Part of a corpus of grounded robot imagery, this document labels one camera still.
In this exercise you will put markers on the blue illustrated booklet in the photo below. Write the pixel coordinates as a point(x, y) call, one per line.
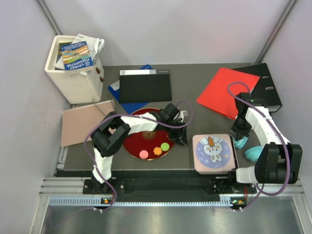
point(76, 56)

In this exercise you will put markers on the teal macaron upper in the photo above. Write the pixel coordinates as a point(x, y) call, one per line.
point(240, 143)

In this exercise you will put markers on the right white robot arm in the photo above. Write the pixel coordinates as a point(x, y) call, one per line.
point(279, 160)

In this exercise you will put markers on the red folder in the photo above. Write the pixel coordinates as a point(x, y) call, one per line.
point(216, 97)

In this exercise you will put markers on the white paper stack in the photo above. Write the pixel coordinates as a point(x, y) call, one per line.
point(95, 46)

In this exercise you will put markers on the orange flower cookie lower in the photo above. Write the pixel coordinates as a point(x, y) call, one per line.
point(157, 151)

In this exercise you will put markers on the green sandwich cookie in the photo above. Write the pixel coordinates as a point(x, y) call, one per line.
point(165, 146)

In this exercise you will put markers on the silver tin lid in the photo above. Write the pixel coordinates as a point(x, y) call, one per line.
point(214, 152)

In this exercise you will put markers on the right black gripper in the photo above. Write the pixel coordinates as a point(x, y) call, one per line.
point(237, 132)

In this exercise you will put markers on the cookie tin with paper cups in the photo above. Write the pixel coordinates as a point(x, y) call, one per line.
point(236, 161)

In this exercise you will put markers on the red round lacquer tray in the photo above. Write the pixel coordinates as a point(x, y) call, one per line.
point(147, 141)

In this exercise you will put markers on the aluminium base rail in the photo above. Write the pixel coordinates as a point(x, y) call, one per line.
point(65, 191)

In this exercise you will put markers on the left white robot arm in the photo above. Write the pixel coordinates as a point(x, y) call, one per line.
point(109, 136)

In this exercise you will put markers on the black ring binder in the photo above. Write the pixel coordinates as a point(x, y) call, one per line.
point(265, 88)

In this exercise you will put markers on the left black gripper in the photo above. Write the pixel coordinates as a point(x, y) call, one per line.
point(180, 136)

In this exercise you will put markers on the pink sandwich cookie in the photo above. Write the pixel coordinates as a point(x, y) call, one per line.
point(143, 154)

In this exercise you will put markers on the white storage bin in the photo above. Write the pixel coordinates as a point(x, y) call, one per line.
point(85, 87)

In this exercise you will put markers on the pink notebook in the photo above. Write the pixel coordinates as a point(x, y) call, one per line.
point(76, 124)

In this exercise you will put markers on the black folder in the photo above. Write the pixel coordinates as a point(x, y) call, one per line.
point(138, 86)

